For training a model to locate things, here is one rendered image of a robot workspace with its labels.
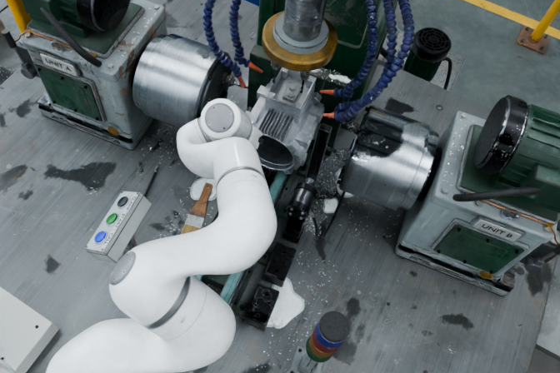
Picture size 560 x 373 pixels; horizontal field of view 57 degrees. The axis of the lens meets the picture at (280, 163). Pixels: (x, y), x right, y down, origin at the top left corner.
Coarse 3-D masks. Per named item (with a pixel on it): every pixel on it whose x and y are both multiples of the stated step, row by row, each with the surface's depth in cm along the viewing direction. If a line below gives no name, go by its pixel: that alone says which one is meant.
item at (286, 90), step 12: (288, 72) 143; (276, 84) 142; (288, 84) 143; (300, 84) 143; (312, 84) 140; (276, 96) 141; (288, 96) 139; (300, 96) 141; (264, 108) 142; (276, 108) 139; (288, 108) 137; (300, 108) 135; (300, 120) 140
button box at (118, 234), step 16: (128, 192) 127; (112, 208) 126; (128, 208) 123; (144, 208) 127; (112, 224) 122; (128, 224) 123; (112, 240) 119; (128, 240) 123; (96, 256) 122; (112, 256) 119
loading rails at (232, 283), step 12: (300, 168) 164; (276, 180) 150; (288, 180) 149; (276, 192) 147; (276, 204) 144; (216, 216) 141; (264, 264) 147; (204, 276) 135; (216, 276) 141; (228, 276) 133; (240, 276) 134; (228, 288) 132; (240, 288) 132; (228, 300) 130; (240, 300) 140; (240, 312) 139
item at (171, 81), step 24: (168, 48) 139; (192, 48) 141; (144, 72) 138; (168, 72) 137; (192, 72) 137; (216, 72) 141; (144, 96) 140; (168, 96) 138; (192, 96) 137; (216, 96) 149; (168, 120) 144; (192, 120) 140
